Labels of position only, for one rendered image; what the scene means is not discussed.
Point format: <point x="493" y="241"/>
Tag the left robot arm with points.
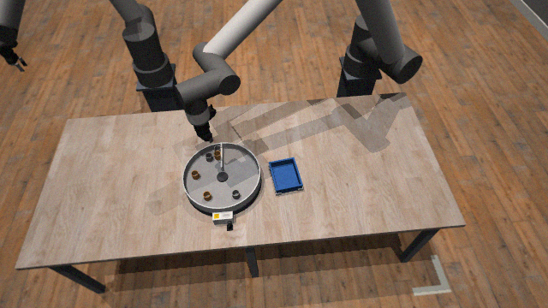
<point x="399" y="61"/>

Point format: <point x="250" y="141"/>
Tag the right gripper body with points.
<point x="6" y="51"/>

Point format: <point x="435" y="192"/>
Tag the blue shallow tray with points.
<point x="285" y="175"/>

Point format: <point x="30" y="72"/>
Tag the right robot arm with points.
<point x="151" y="65"/>

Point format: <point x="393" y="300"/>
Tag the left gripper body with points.
<point x="201" y="122"/>

